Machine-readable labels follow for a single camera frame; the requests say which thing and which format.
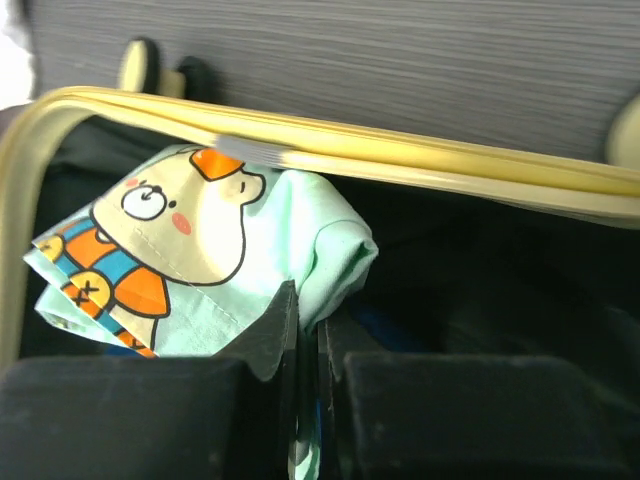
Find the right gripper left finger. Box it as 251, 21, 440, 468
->
1, 282, 298, 479

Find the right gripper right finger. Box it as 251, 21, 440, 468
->
317, 317, 634, 479

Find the mint green cartoon cloth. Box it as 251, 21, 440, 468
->
22, 143, 380, 480

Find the blue shirt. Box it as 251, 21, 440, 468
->
348, 302, 428, 353

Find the yellow open suitcase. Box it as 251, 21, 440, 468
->
0, 37, 640, 374

